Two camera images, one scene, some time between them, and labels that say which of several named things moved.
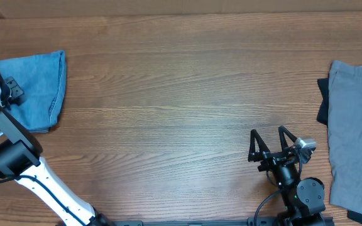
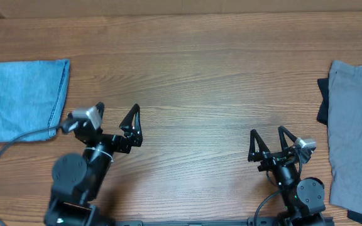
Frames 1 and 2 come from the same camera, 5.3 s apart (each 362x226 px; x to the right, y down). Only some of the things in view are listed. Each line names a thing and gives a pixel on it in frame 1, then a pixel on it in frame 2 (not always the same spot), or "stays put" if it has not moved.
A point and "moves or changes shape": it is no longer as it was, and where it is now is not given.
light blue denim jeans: x=43 y=79 moves or changes shape
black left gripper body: x=14 y=92 -> x=115 y=142
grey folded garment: x=355 y=137 stays put
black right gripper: x=275 y=158 stays put
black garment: x=322 y=115 stays put
